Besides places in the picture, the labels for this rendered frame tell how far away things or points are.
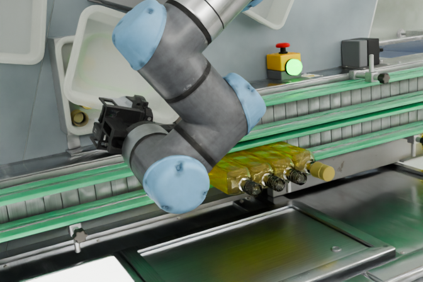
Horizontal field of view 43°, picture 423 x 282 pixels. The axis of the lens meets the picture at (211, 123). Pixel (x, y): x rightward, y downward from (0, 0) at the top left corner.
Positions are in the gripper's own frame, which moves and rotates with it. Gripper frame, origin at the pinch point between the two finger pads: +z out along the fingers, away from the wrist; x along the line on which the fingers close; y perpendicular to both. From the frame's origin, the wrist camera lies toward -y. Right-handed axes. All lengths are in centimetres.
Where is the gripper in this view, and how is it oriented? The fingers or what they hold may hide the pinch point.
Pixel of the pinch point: (121, 107)
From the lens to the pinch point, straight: 98.1
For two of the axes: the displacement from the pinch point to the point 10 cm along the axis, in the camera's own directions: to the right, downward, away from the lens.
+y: -8.7, -1.3, -4.8
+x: -2.7, 9.4, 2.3
